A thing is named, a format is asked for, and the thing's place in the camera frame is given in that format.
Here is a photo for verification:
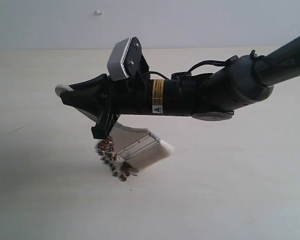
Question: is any black cable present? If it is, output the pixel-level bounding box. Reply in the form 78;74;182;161
142;49;300;81

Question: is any pile of rice and pellets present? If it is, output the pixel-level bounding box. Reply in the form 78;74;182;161
94;136;133;182

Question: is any white paint brush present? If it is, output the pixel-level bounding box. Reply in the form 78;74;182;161
54;83;176;173

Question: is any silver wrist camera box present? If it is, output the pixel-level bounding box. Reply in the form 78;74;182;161
106;37;143;81

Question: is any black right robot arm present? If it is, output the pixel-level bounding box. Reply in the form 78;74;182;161
55;36;300;139

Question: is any small white wall hook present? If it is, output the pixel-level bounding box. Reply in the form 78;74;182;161
94;9;103;16

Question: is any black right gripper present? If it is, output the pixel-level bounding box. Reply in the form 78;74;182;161
59;72;234;139

